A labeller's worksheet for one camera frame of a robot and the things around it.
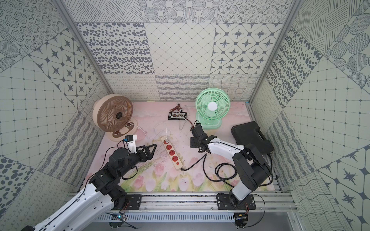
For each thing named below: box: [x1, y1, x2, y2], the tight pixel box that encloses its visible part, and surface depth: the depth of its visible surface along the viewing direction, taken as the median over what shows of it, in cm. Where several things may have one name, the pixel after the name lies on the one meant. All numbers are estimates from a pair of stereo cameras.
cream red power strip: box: [160, 136, 184, 170], surface depth 92 cm
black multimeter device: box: [168, 111, 187, 121], surface depth 113 cm
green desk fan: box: [195, 87, 231, 130], surface depth 89 cm
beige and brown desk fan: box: [92, 93, 138, 142], surface depth 83 cm
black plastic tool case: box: [230, 121, 275, 154], surface depth 98 cm
